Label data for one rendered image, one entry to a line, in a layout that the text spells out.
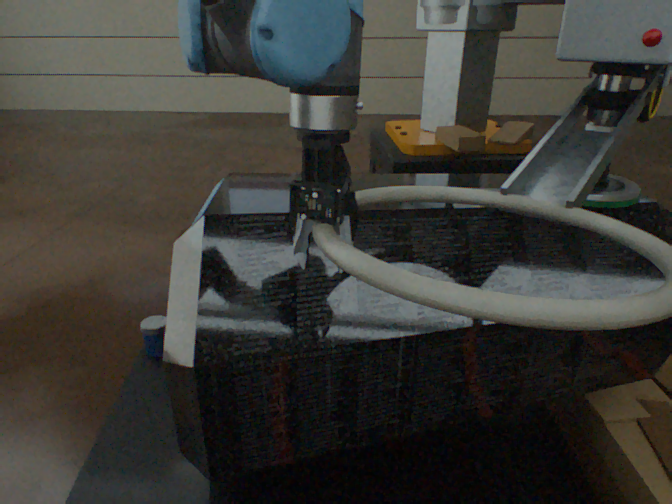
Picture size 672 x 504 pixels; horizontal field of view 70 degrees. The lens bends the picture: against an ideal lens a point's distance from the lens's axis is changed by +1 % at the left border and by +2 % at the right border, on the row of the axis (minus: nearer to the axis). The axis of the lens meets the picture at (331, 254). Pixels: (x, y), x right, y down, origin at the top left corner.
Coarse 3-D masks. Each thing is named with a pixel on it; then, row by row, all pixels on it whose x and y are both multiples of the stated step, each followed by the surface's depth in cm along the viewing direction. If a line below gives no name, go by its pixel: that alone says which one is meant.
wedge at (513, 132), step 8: (504, 128) 183; (512, 128) 182; (520, 128) 181; (528, 128) 181; (496, 136) 178; (504, 136) 177; (512, 136) 176; (520, 136) 176; (528, 136) 182; (512, 144) 172
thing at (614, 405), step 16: (592, 400) 132; (608, 400) 132; (624, 400) 132; (640, 400) 132; (608, 416) 126; (624, 416) 126; (640, 416) 127; (656, 416) 127; (656, 432) 122; (656, 448) 117
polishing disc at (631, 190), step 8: (608, 176) 120; (616, 176) 120; (616, 184) 114; (624, 184) 114; (632, 184) 114; (592, 192) 109; (600, 192) 109; (608, 192) 109; (616, 192) 109; (624, 192) 109; (632, 192) 109; (600, 200) 107; (608, 200) 107; (616, 200) 107
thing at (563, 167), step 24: (648, 72) 117; (648, 96) 107; (576, 120) 109; (624, 120) 97; (552, 144) 99; (576, 144) 101; (600, 144) 99; (528, 168) 91; (552, 168) 95; (576, 168) 94; (600, 168) 89; (504, 192) 85; (528, 192) 90; (552, 192) 89; (576, 192) 80
